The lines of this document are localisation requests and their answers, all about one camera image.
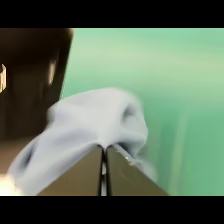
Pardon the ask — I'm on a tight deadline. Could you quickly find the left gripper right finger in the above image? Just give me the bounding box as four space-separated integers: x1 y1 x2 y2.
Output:
105 145 169 197

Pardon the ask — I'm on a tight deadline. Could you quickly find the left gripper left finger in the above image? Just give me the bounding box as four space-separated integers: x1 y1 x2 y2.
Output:
37 144 104 197

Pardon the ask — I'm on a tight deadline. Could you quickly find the pale blue shirt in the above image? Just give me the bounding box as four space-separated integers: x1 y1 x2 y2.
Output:
6 87 158 197

